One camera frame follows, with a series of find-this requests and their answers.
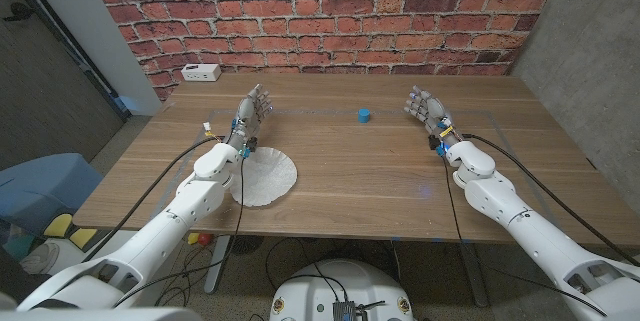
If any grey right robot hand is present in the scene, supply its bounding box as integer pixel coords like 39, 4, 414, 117
403, 85, 459, 145

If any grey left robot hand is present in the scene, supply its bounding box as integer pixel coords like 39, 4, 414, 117
230, 83, 274, 148

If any white paper coffee filter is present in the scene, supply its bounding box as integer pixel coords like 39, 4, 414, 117
228, 146, 299, 208

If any white power strip box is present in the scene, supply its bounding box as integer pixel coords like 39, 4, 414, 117
180, 63, 223, 83

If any red brick print backdrop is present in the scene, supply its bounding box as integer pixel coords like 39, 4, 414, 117
82, 0, 567, 102

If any grey metal table leg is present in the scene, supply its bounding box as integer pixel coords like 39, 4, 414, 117
458, 242, 491, 309
203, 234, 233, 296

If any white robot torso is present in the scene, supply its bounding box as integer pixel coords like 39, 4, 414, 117
269, 258, 416, 321

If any yellow foam pad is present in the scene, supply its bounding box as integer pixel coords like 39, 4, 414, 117
43, 212, 74, 239
69, 227, 99, 250

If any blue upholstered seat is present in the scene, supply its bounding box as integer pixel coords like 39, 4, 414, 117
0, 152, 105, 238

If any grey electronics box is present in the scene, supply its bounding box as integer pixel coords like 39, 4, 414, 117
332, 301, 358, 321

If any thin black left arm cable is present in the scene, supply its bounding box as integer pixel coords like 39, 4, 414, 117
112, 156, 247, 309

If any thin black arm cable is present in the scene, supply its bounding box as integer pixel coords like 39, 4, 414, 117
112, 156, 247, 309
440, 154, 609, 318

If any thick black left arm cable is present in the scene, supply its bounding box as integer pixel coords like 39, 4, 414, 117
81, 135, 227, 263

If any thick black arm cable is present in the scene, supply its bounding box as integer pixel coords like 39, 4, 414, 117
461, 133, 640, 267
81, 135, 227, 263

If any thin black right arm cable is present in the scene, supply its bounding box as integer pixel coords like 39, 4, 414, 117
440, 154, 609, 318

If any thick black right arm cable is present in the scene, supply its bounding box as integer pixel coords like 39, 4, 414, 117
461, 133, 640, 267

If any black floor cable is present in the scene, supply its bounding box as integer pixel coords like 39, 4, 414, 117
153, 240, 227, 308

